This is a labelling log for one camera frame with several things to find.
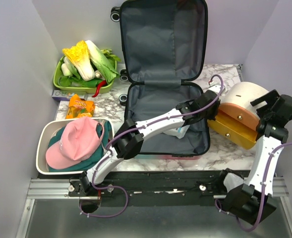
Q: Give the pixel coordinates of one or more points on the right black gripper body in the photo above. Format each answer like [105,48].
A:
[267,116]

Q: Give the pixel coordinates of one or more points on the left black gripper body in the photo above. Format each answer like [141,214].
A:
[210,114]

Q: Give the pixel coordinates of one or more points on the yellow drawer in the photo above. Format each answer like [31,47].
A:
[233,130]

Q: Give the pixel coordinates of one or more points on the clear packet of items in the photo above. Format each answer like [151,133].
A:
[178,132]

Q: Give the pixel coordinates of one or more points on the pink and teal kids suitcase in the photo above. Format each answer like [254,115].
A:
[164,44]

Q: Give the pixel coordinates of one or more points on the pink baseball cap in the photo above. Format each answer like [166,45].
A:
[78,142]

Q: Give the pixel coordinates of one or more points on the teal cloth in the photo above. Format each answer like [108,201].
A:
[96,156]

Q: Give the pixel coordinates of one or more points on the cream cylindrical bucket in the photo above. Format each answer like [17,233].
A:
[241,94]

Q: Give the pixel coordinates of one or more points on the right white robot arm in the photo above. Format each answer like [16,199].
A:
[250,199]

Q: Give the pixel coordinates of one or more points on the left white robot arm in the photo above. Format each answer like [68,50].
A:
[128,141]

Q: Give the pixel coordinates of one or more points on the green vegetable tray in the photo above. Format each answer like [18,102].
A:
[71,83]

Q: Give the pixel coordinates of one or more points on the red chili pepper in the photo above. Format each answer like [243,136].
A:
[98,88]

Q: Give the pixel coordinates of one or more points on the white green bok choy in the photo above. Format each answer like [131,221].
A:
[103,61]

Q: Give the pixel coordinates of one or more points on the white mushroom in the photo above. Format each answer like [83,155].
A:
[98,74]

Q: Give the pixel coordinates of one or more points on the orange snack bag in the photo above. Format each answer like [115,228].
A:
[78,108]

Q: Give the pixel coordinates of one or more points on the yellow napa cabbage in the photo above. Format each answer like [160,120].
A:
[78,55]

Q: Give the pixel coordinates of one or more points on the purple white box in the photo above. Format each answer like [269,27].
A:
[62,95]

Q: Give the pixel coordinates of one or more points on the white rectangular plastic tub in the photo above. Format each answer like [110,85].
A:
[50,135]

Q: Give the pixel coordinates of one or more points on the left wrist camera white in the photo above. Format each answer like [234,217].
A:
[217,88]

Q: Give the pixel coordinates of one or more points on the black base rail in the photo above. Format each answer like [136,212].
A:
[153,189]

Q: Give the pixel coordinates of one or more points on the aluminium frame rail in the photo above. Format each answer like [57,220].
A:
[50,189]

